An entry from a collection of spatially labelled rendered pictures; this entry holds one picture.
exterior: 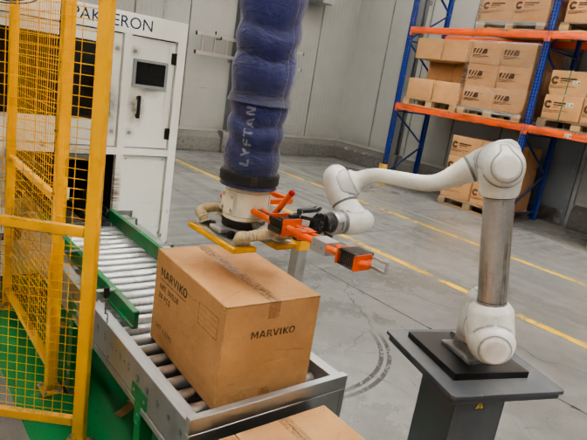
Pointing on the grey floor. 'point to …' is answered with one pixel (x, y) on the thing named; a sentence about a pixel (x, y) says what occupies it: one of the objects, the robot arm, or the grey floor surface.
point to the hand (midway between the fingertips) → (286, 225)
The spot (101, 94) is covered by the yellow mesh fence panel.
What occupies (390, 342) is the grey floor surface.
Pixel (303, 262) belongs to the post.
